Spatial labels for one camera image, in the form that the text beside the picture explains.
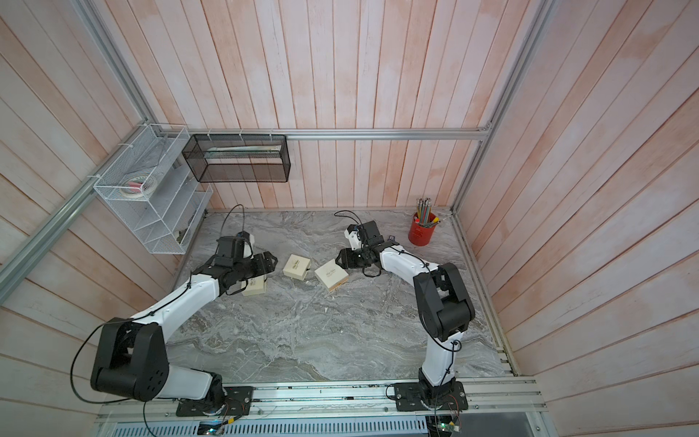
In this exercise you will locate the red pencil cup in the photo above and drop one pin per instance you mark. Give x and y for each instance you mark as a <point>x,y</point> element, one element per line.
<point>420,233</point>

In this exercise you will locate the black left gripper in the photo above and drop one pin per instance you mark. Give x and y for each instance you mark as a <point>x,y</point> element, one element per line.
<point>260,267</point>

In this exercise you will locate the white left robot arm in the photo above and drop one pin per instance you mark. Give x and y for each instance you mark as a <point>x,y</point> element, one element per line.
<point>131,359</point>

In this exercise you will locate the cream large gift box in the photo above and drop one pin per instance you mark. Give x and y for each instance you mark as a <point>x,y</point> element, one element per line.
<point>256,286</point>

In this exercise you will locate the cream drawer jewelry box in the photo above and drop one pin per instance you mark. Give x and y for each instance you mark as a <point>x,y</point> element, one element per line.
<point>297,267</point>

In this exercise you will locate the black wire mesh basket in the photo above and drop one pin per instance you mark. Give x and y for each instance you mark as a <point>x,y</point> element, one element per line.
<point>238,158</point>

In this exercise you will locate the white wire mesh shelf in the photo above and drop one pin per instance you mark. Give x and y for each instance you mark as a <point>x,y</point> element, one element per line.
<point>165,222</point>

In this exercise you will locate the cream small gift box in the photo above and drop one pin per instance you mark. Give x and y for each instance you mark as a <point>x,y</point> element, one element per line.
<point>331,275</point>

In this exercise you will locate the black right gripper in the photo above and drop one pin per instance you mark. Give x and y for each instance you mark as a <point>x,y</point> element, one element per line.
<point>345,258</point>

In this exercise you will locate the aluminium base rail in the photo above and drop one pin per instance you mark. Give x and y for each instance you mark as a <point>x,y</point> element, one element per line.
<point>296,400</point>

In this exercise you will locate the coloured pencils bundle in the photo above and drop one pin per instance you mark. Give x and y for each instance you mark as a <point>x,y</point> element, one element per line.
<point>425,218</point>

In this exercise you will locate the tape roll on shelf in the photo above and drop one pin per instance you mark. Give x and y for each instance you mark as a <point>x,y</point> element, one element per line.
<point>138,187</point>

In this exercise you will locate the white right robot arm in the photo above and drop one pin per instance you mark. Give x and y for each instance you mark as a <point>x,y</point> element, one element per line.
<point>444,305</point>

